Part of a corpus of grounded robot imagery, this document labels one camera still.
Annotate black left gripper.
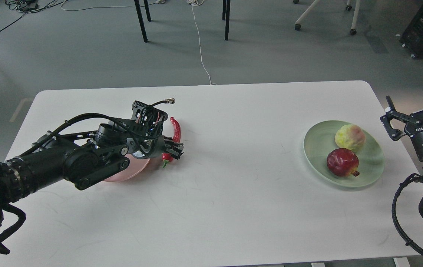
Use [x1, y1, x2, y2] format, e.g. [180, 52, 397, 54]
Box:
[128, 132, 183, 161]

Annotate red chili pepper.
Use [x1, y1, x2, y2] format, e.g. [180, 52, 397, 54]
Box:
[162, 117, 181, 168]

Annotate green yellow apple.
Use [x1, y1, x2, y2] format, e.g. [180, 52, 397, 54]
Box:
[334, 124, 367, 153]

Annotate red pomegranate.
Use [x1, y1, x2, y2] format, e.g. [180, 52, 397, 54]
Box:
[326, 148, 360, 177]

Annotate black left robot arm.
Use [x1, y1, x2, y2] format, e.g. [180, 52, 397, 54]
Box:
[0, 113, 183, 254]

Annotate pink plate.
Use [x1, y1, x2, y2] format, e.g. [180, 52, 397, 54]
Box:
[102, 119, 152, 182]

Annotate green plate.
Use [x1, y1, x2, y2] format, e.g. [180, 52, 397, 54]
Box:
[303, 120, 385, 188]

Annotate black table leg left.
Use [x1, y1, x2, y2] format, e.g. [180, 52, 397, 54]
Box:
[134, 0, 152, 43]

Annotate black table leg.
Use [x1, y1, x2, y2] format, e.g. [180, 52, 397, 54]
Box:
[134, 0, 152, 43]
[222, 0, 231, 41]

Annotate white chair base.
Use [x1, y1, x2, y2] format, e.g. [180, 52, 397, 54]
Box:
[293, 0, 362, 36]

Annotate black table leg right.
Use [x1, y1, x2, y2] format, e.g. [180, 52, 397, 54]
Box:
[222, 0, 231, 41]

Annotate white floor cable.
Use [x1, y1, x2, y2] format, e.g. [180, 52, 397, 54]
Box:
[61, 0, 218, 86]

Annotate black floor cables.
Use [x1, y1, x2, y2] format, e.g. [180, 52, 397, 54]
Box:
[0, 0, 65, 45]

